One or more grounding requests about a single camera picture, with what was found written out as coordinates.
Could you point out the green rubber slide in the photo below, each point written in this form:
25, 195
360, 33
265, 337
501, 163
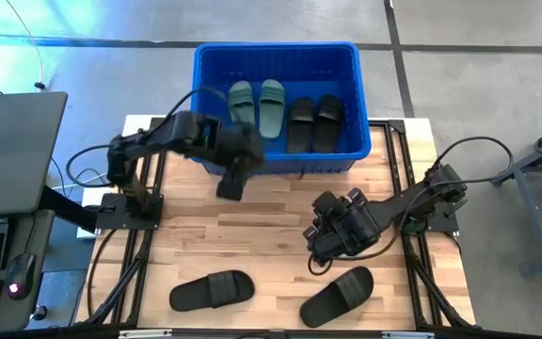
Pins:
271, 113
241, 101

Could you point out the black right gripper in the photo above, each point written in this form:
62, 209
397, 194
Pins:
351, 226

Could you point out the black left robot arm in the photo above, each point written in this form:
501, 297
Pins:
158, 136

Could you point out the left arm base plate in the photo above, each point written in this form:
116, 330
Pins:
111, 216

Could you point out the black rubber slide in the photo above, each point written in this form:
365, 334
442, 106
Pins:
214, 289
328, 122
300, 127
337, 296

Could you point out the black computer mouse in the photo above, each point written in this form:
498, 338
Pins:
20, 275

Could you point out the grey side desk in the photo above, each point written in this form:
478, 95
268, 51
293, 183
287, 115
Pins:
38, 235

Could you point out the black aluminium table frame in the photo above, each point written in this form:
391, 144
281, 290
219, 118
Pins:
393, 125

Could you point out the grey metal cart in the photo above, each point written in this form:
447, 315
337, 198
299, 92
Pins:
534, 207

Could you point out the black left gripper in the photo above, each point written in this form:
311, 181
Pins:
240, 148

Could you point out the blue plastic bin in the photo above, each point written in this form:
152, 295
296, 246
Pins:
299, 66

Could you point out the black support bar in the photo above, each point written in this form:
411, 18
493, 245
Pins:
66, 207

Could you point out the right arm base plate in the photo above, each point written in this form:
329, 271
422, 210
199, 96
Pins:
447, 223

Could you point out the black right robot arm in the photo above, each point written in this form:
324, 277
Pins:
407, 202

